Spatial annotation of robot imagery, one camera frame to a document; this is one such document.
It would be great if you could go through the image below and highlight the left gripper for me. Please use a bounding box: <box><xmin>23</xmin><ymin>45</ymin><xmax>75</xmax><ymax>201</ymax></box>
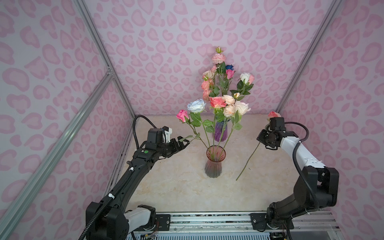
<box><xmin>157</xmin><ymin>135</ymin><xmax>190</xmax><ymax>157</ymax></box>

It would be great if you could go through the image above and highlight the salmon pink rose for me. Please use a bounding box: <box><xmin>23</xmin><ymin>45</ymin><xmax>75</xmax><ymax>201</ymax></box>
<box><xmin>236</xmin><ymin>111</ymin><xmax>281</xmax><ymax>181</ymax></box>

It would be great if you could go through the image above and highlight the hot pink rose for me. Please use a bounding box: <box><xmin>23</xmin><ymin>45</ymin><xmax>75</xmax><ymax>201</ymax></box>
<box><xmin>177</xmin><ymin>110</ymin><xmax>209</xmax><ymax>149</ymax></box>

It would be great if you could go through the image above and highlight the red glass vase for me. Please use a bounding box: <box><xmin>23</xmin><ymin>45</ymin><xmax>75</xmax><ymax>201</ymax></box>
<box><xmin>205</xmin><ymin>145</ymin><xmax>227</xmax><ymax>178</ymax></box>

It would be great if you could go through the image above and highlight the cream peach rose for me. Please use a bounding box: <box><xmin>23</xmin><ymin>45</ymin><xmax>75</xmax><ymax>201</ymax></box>
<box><xmin>224</xmin><ymin>101</ymin><xmax>251</xmax><ymax>149</ymax></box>

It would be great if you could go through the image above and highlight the purple blue glass vase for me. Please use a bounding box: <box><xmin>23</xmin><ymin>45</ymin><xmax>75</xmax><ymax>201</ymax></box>
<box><xmin>214</xmin><ymin>121</ymin><xmax>228</xmax><ymax>142</ymax></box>

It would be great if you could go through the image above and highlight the pale blue white rose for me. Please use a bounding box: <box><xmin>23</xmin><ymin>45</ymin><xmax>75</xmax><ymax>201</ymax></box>
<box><xmin>187</xmin><ymin>99</ymin><xmax>214</xmax><ymax>156</ymax></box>

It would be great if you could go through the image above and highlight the coral red rose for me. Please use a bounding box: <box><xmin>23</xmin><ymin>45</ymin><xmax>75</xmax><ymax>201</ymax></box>
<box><xmin>210</xmin><ymin>97</ymin><xmax>227</xmax><ymax>146</ymax></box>

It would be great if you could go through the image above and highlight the pink rose spray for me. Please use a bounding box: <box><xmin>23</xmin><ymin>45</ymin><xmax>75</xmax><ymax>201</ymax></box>
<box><xmin>201</xmin><ymin>47</ymin><xmax>228</xmax><ymax>101</ymax></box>

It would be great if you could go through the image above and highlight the magenta rose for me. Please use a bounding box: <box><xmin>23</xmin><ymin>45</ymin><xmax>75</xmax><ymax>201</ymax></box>
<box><xmin>225</xmin><ymin>69</ymin><xmax>235</xmax><ymax>90</ymax></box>

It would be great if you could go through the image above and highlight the cream white rose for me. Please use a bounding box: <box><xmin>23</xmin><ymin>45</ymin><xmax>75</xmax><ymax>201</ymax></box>
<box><xmin>203</xmin><ymin>70</ymin><xmax>215</xmax><ymax>81</ymax></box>

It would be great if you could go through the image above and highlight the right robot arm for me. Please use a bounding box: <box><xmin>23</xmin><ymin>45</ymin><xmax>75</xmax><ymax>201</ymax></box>
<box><xmin>257</xmin><ymin>117</ymin><xmax>340</xmax><ymax>229</ymax></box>

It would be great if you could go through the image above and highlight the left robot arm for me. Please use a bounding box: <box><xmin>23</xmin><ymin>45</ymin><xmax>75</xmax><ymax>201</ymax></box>
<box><xmin>79</xmin><ymin>127</ymin><xmax>190</xmax><ymax>240</ymax></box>

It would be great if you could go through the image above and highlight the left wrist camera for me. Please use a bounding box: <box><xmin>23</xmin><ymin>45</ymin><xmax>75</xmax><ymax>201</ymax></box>
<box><xmin>162</xmin><ymin>126</ymin><xmax>173</xmax><ymax>143</ymax></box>

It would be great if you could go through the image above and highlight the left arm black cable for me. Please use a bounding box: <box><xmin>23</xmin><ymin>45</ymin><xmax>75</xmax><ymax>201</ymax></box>
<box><xmin>132</xmin><ymin>114</ymin><xmax>157</xmax><ymax>151</ymax></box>

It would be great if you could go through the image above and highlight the right corner aluminium post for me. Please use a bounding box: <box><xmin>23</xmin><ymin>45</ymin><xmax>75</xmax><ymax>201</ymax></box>
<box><xmin>276</xmin><ymin>0</ymin><xmax>344</xmax><ymax>113</ymax></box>

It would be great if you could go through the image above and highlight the corner aluminium post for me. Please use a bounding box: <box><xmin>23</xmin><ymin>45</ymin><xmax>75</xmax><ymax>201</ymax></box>
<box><xmin>73</xmin><ymin>0</ymin><xmax>136</xmax><ymax>118</ymax></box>
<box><xmin>276</xmin><ymin>0</ymin><xmax>344</xmax><ymax>113</ymax></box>

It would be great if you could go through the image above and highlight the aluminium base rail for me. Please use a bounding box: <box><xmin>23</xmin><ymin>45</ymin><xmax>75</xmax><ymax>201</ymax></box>
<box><xmin>80</xmin><ymin>211</ymin><xmax>340</xmax><ymax>240</ymax></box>

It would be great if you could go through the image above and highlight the left corner aluminium post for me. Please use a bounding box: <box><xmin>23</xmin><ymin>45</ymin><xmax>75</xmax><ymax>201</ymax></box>
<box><xmin>73</xmin><ymin>0</ymin><xmax>136</xmax><ymax>118</ymax></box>

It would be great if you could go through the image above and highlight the left diagonal aluminium frame bar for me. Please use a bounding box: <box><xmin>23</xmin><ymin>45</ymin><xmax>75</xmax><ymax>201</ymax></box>
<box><xmin>1</xmin><ymin>73</ymin><xmax>114</xmax><ymax>240</ymax></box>

